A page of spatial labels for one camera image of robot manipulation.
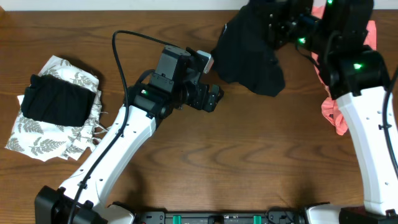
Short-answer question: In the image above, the folded black garment on bag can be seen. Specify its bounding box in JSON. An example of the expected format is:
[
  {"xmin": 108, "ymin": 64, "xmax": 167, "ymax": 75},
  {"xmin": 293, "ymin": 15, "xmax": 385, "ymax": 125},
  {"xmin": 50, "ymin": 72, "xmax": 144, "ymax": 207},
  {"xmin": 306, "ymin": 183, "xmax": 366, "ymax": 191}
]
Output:
[{"xmin": 21, "ymin": 75, "xmax": 96, "ymax": 127}]

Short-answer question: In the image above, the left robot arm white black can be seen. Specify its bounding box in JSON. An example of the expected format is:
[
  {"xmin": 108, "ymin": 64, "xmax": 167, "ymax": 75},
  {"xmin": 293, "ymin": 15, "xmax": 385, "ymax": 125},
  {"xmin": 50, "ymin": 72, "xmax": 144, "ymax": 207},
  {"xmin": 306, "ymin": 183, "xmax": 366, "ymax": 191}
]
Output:
[{"xmin": 34, "ymin": 45, "xmax": 223, "ymax": 223}]

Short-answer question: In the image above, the salmon pink shirt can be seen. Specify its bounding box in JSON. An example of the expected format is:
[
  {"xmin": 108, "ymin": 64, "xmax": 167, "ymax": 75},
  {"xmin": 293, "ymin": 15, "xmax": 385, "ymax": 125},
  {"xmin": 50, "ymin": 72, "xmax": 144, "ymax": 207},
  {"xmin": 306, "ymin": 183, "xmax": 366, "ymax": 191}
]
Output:
[{"xmin": 315, "ymin": 1, "xmax": 377, "ymax": 136}]

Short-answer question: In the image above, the white fern print drawstring bag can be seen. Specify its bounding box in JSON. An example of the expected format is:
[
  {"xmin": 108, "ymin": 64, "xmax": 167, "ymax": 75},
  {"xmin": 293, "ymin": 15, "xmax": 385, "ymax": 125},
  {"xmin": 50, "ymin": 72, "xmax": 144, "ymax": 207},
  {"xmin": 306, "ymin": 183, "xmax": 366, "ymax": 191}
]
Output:
[{"xmin": 6, "ymin": 55, "xmax": 102, "ymax": 162}]

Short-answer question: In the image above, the black polo shirt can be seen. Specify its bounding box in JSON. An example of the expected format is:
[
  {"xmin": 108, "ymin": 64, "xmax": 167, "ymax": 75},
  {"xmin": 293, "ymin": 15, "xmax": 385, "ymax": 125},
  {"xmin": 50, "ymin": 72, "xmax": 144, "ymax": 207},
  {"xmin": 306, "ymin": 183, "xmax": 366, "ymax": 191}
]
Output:
[{"xmin": 211, "ymin": 1, "xmax": 285, "ymax": 97}]

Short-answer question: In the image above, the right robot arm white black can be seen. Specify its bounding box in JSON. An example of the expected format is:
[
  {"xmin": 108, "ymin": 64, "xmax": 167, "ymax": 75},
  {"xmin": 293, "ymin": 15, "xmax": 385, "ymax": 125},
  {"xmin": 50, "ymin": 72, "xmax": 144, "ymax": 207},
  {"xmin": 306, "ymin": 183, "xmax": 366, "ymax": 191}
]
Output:
[{"xmin": 266, "ymin": 0, "xmax": 397, "ymax": 223}]

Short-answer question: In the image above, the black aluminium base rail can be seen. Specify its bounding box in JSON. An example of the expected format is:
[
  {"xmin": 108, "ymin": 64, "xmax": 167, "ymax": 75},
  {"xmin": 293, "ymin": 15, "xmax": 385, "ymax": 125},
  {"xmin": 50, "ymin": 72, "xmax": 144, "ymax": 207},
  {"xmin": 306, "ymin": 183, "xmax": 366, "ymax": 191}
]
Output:
[{"xmin": 133, "ymin": 205, "xmax": 309, "ymax": 224}]

